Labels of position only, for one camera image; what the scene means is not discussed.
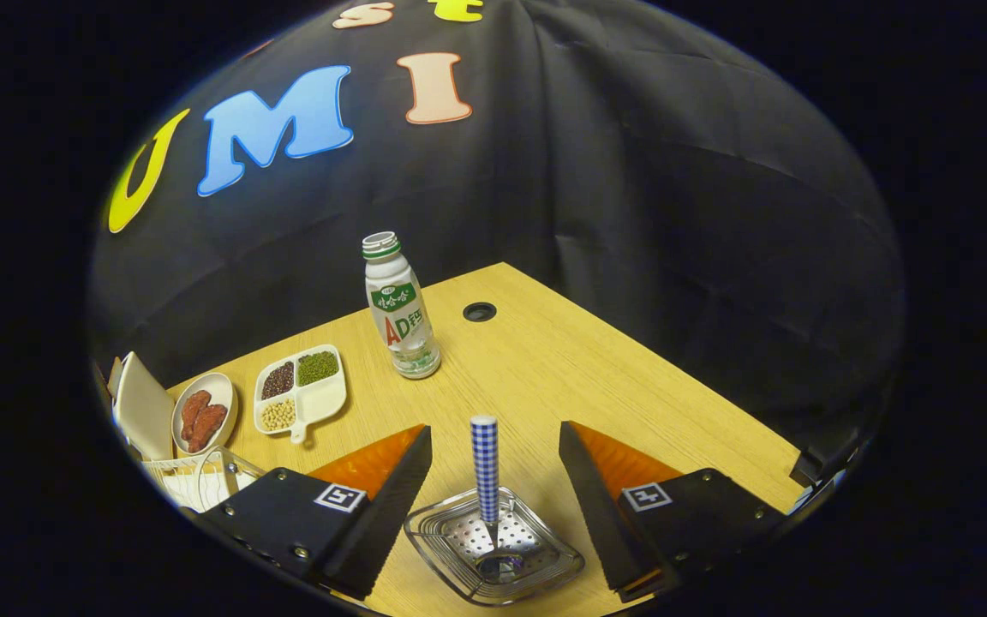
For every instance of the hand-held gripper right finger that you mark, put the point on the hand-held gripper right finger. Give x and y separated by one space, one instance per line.
601 514

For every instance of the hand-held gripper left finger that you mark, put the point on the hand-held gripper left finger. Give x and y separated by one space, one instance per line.
382 514

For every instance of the beige round plate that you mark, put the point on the beige round plate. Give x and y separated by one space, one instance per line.
224 390

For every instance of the white divided tray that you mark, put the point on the white divided tray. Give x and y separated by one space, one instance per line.
322 403

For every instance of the pile of yellow soybeans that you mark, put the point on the pile of yellow soybeans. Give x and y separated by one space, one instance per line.
278 415

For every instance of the pile of green beans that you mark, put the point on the pile of green beans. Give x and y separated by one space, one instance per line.
317 368

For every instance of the pile of dark red beans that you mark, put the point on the pile of dark red beans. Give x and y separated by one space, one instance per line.
278 380

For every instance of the white drip tray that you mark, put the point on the white drip tray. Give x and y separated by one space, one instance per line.
194 490

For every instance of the red meat piece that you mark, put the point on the red meat piece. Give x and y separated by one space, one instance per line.
194 411
208 427

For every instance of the white drink bottle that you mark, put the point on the white drink bottle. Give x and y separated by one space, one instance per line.
399 317

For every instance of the white toaster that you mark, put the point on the white toaster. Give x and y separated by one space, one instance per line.
146 407

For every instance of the brown toast slice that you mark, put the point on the brown toast slice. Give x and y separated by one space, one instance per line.
114 377

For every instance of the black backdrop cloth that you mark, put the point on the black backdrop cloth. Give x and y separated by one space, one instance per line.
631 214

